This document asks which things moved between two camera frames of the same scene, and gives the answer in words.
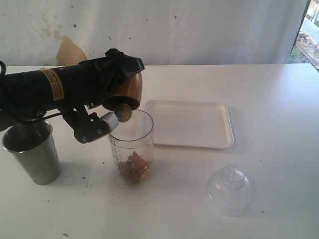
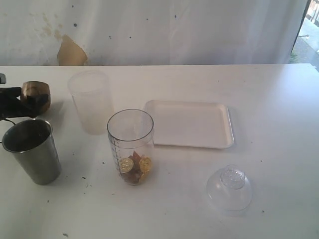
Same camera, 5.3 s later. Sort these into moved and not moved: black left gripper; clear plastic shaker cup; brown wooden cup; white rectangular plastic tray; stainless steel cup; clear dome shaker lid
Moved: brown wooden cup; black left gripper
Not moved: clear plastic shaker cup; clear dome shaker lid; stainless steel cup; white rectangular plastic tray
